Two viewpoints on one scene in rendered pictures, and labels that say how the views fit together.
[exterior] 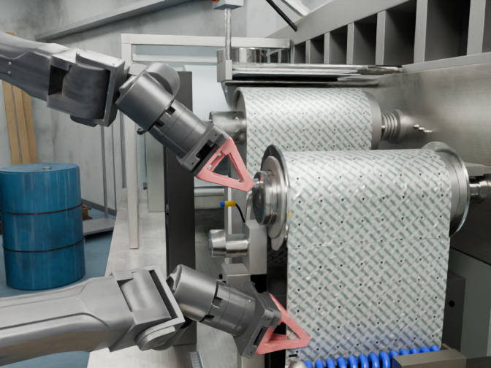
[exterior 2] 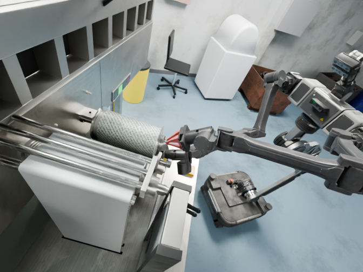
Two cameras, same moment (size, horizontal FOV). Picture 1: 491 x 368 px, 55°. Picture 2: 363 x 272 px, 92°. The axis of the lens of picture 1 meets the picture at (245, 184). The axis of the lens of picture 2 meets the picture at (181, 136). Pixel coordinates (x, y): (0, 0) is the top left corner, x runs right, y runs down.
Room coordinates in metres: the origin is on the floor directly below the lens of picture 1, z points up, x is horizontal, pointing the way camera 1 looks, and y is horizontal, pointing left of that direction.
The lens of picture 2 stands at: (1.14, 0.10, 1.82)
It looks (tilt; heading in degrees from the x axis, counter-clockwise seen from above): 44 degrees down; 187
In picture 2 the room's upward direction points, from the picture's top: 23 degrees clockwise
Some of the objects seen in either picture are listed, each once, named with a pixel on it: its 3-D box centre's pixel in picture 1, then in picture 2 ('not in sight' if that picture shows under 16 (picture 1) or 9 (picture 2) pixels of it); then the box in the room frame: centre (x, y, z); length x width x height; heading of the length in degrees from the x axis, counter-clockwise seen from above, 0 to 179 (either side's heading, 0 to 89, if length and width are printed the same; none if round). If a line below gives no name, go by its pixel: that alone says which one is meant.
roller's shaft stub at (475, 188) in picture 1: (458, 189); (91, 120); (0.72, -0.33, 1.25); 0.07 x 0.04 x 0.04; 103
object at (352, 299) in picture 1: (368, 307); not in sight; (0.62, -0.17, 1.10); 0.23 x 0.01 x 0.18; 103
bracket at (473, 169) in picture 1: (463, 167); (88, 113); (0.72, -0.33, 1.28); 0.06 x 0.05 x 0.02; 103
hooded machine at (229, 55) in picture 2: not in sight; (227, 61); (-2.39, -0.07, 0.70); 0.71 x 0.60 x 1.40; 132
